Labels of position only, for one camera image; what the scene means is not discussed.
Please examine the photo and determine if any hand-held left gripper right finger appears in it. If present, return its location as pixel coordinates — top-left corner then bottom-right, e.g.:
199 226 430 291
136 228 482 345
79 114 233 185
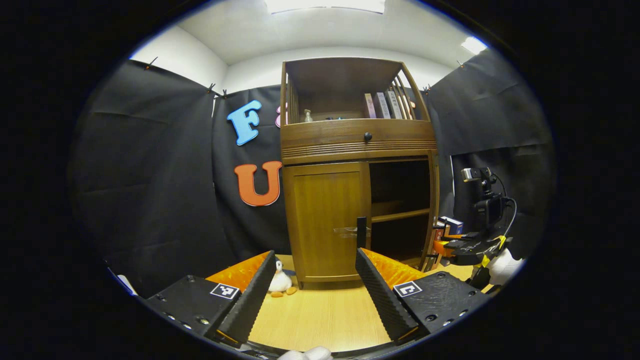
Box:
354 247 493 346

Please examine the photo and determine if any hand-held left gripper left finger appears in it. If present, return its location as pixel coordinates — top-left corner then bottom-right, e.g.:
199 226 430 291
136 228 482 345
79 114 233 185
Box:
142 250 278 348

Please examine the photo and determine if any plain wooden shoe cabinet door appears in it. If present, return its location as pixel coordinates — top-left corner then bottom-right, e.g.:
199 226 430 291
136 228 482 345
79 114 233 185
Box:
421 150 442 273

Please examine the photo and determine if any taped wooden shoe cabinet door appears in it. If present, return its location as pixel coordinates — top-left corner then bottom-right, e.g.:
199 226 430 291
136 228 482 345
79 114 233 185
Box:
282 161 372 283

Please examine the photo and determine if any wooden double-door shoe cabinet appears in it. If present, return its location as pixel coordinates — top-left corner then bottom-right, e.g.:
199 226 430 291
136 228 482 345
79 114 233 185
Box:
279 56 442 291

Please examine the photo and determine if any wooden inner cabinet shelf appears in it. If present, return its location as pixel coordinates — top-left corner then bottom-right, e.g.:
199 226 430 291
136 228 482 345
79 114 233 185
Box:
371 207 432 224

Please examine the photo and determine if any dark blue book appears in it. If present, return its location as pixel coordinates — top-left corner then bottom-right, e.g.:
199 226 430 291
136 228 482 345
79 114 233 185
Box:
439 216 465 236

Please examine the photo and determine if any penguin plush toy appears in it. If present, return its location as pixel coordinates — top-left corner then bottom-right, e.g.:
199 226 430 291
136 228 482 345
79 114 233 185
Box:
267 260 298 298

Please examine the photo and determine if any grey upright book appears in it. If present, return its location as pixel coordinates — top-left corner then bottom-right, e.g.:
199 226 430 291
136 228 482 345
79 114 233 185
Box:
386 90 404 119

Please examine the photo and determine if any small ceiling light panel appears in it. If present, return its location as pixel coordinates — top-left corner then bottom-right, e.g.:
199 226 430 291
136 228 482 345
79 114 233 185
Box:
460 36 489 56

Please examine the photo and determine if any wooden drawer with black knob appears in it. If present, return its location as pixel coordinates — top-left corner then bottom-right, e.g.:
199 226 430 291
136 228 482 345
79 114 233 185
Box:
280 119 438 160

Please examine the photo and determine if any large ceiling light panel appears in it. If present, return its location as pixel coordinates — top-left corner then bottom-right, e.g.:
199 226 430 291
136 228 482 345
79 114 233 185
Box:
264 0 387 15

